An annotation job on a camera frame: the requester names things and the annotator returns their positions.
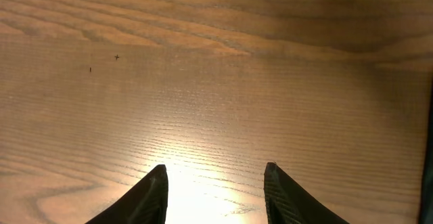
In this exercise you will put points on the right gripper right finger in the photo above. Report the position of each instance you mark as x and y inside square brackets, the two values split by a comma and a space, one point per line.
[288, 203]

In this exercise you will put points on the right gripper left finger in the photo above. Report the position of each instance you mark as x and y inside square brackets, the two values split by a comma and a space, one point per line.
[145, 203]

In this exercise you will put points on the black garment pile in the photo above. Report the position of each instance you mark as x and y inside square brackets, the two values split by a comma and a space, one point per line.
[425, 210]

